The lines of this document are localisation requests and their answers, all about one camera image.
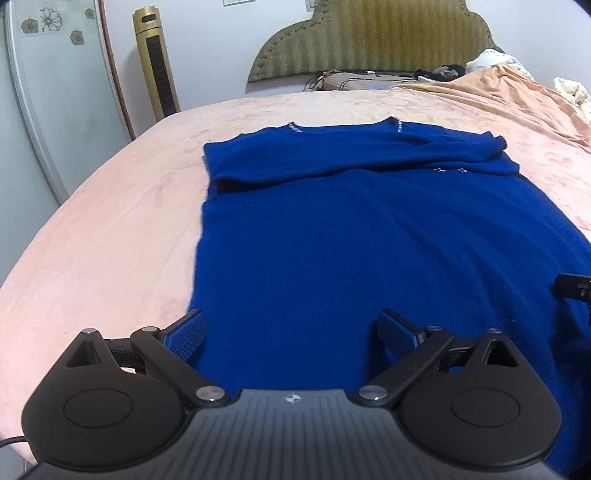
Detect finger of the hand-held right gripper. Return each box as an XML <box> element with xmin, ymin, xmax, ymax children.
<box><xmin>556</xmin><ymin>273</ymin><xmax>591</xmax><ymax>302</ymax></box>

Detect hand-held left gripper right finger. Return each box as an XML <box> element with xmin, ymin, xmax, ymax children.
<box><xmin>356</xmin><ymin>309</ymin><xmax>523</xmax><ymax>408</ymax></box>

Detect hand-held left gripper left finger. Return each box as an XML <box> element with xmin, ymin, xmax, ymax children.
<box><xmin>65</xmin><ymin>308</ymin><xmax>230</xmax><ymax>408</ymax></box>

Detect blue beaded sweater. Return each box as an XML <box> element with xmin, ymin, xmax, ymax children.
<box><xmin>187</xmin><ymin>117</ymin><xmax>591</xmax><ymax>476</ymax></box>

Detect black clothes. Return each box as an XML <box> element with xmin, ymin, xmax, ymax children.
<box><xmin>413</xmin><ymin>65</ymin><xmax>468</xmax><ymax>83</ymax></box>

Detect pink bed sheet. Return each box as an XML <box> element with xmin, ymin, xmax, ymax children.
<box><xmin>0</xmin><ymin>86</ymin><xmax>591</xmax><ymax>480</ymax></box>

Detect peach blanket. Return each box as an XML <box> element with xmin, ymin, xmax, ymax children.
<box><xmin>392</xmin><ymin>64</ymin><xmax>591</xmax><ymax>155</ymax></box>

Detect cream fluffy cloth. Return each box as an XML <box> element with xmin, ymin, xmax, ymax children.
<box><xmin>553</xmin><ymin>76</ymin><xmax>591</xmax><ymax>115</ymax></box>

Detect brown patterned pillow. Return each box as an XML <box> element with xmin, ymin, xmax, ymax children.
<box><xmin>321</xmin><ymin>70</ymin><xmax>419</xmax><ymax>92</ymax></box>

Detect glass flower-print wardrobe door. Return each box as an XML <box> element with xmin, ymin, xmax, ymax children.
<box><xmin>0</xmin><ymin>0</ymin><xmax>137</xmax><ymax>205</ymax></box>

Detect gold tower fan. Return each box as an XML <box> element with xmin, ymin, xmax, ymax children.
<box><xmin>132</xmin><ymin>6</ymin><xmax>181</xmax><ymax>121</ymax></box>

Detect olive padded headboard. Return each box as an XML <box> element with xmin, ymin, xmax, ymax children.
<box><xmin>247</xmin><ymin>0</ymin><xmax>506</xmax><ymax>84</ymax></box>

